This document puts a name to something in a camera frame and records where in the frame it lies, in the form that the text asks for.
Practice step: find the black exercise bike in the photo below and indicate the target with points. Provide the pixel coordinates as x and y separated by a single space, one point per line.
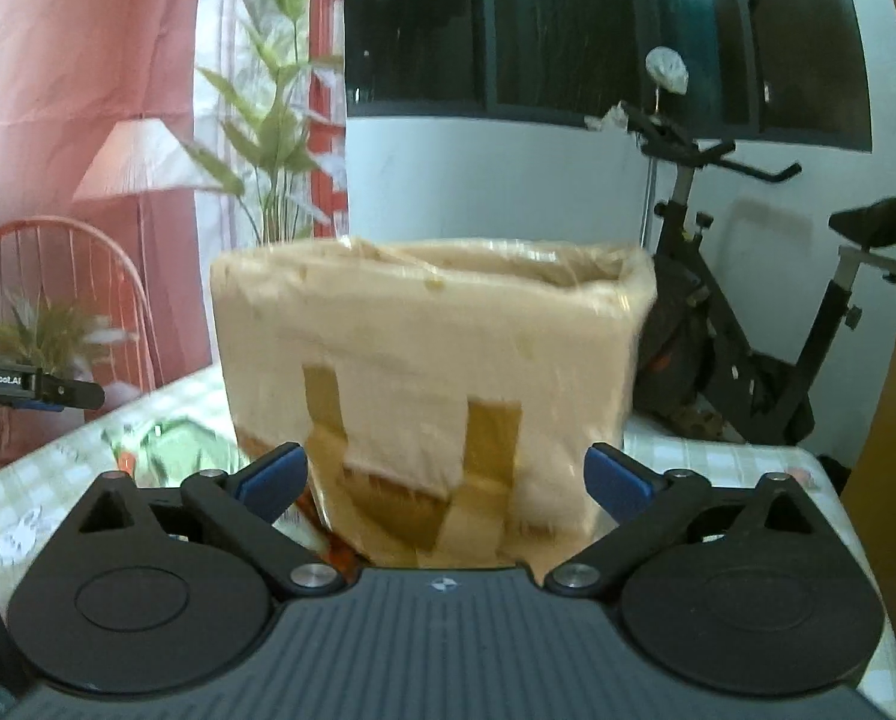
725 382

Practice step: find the dark window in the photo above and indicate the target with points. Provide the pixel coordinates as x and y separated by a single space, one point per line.
568 15

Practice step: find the checked green tablecloth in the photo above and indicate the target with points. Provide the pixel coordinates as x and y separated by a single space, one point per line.
28 480

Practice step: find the plastic-lined cardboard box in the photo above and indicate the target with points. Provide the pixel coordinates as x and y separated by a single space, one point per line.
418 330

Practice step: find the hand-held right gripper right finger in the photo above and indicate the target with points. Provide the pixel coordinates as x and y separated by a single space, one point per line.
617 481

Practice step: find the printed pink curtain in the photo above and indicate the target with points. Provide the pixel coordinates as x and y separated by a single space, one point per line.
81 52

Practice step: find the crumpled white paper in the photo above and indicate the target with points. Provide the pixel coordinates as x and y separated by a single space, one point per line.
609 118

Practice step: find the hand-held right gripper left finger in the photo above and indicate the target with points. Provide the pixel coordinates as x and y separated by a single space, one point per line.
272 480

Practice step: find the green snack packet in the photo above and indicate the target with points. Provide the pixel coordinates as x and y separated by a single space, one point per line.
167 442

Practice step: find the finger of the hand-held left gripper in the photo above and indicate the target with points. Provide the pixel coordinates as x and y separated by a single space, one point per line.
69 392

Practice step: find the metal pole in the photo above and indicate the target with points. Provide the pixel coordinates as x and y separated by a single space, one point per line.
651 195

